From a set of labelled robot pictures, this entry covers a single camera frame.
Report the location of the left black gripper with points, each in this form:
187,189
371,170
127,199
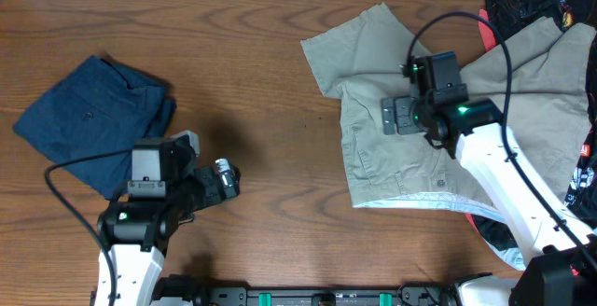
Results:
205,183

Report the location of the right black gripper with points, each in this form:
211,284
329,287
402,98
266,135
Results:
401,115

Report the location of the khaki beige shorts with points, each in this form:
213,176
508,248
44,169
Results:
358,63

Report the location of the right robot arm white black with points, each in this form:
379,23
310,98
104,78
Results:
558,249

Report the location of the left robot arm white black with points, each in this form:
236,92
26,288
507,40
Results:
136,233

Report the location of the red garment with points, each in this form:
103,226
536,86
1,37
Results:
551,109

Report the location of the folded navy blue shorts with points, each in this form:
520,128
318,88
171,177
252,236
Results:
100,108

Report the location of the black printed cycling jersey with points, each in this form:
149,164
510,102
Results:
509,17

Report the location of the light blue garment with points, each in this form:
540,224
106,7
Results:
512,257

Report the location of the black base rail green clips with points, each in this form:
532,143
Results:
179,290

